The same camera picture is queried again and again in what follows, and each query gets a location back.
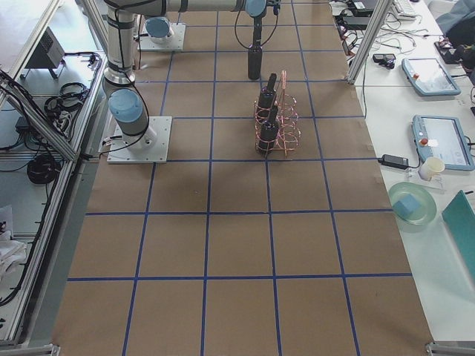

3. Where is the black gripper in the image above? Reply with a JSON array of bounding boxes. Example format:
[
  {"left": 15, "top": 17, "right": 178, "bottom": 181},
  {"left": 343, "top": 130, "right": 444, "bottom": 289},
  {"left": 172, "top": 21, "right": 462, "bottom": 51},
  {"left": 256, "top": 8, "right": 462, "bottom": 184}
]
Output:
[{"left": 252, "top": 15, "right": 263, "bottom": 45}]

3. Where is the dark wine bottle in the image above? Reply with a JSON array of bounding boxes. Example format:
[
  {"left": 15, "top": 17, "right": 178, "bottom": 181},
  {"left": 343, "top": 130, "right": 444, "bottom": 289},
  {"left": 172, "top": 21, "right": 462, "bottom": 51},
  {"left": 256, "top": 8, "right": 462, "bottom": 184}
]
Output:
[
  {"left": 258, "top": 105, "right": 279, "bottom": 156},
  {"left": 247, "top": 44, "right": 263, "bottom": 81}
]

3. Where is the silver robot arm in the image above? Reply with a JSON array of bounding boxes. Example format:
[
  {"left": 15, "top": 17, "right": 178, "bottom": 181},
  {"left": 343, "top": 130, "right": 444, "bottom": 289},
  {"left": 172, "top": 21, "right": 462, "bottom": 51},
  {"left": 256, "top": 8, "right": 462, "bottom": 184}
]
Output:
[
  {"left": 102, "top": 68, "right": 157, "bottom": 154},
  {"left": 106, "top": 0, "right": 281, "bottom": 80}
]

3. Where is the dark wine bottle in basket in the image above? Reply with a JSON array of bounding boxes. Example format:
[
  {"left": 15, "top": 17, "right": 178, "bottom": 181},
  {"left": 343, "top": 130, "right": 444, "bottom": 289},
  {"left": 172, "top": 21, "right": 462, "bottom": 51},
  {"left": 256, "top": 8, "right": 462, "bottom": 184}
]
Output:
[{"left": 258, "top": 105, "right": 279, "bottom": 156}]

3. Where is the teach pendant tablet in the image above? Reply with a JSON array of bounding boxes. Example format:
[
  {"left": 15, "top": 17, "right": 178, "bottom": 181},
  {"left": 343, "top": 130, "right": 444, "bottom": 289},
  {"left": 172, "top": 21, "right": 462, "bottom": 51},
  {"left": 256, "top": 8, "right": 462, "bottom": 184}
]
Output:
[
  {"left": 401, "top": 58, "right": 461, "bottom": 96},
  {"left": 411, "top": 115, "right": 474, "bottom": 171}
]

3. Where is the black power adapter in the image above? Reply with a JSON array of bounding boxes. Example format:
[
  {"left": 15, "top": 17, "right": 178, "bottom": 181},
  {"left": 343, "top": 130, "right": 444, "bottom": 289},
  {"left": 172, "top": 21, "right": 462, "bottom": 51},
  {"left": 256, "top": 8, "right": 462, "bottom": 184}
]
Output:
[{"left": 378, "top": 154, "right": 409, "bottom": 170}]

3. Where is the grey control box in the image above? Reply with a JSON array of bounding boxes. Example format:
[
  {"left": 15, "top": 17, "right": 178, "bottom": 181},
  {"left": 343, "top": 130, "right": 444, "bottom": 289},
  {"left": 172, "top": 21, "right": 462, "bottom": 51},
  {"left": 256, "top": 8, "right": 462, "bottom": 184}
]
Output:
[{"left": 20, "top": 27, "right": 65, "bottom": 79}]

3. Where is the white paper cup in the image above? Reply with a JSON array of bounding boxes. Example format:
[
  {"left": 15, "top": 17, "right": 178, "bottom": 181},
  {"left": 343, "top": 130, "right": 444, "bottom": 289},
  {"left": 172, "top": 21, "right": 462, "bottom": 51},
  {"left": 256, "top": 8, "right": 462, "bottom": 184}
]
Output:
[{"left": 418, "top": 156, "right": 445, "bottom": 181}]

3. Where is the blue foam block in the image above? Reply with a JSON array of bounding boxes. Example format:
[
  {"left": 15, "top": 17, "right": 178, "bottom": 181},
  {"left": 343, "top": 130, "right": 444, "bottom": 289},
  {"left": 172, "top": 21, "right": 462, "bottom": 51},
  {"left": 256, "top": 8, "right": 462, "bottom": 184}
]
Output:
[{"left": 393, "top": 194, "right": 421, "bottom": 218}]

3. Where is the green glass plate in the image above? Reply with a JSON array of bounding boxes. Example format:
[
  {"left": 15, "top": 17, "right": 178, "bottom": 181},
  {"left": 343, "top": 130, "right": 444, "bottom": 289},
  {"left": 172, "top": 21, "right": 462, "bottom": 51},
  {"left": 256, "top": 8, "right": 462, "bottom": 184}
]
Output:
[{"left": 388, "top": 182, "right": 437, "bottom": 225}]

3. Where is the teal board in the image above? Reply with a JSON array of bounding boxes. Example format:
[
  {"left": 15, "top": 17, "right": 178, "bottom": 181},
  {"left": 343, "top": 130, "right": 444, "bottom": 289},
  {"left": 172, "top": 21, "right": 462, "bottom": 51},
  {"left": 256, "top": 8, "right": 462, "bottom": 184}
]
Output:
[{"left": 442, "top": 191, "right": 475, "bottom": 274}]

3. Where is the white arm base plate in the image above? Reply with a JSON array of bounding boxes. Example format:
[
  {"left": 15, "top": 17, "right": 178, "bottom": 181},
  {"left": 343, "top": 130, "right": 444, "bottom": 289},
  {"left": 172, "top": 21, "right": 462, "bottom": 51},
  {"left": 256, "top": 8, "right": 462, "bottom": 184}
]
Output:
[
  {"left": 138, "top": 22, "right": 186, "bottom": 52},
  {"left": 107, "top": 116, "right": 172, "bottom": 164}
]

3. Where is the copper wire wine basket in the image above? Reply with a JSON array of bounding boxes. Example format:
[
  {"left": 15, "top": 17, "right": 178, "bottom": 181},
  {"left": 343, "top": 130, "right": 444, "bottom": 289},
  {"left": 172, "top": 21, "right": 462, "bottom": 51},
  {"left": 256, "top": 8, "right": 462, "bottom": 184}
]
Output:
[{"left": 254, "top": 70, "right": 301, "bottom": 158}]

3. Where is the aluminium frame post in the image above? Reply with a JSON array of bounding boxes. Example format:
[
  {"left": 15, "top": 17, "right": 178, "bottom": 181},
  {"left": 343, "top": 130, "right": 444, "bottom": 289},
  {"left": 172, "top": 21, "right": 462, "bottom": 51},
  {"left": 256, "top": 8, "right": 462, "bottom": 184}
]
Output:
[{"left": 346, "top": 0, "right": 392, "bottom": 85}]

